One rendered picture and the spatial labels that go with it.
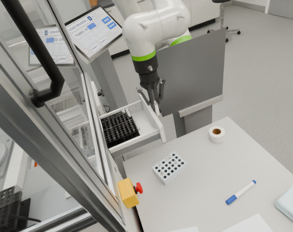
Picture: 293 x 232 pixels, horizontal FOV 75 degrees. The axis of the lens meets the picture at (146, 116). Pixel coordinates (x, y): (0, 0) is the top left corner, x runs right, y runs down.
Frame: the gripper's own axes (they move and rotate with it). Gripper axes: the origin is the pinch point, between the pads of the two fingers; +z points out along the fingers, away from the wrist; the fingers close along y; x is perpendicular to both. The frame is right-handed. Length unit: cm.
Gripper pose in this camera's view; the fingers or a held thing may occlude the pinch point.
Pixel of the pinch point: (156, 108)
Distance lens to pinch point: 88.0
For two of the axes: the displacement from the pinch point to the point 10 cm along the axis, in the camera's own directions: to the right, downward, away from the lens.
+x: -3.3, -5.8, 7.5
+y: 9.2, -3.8, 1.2
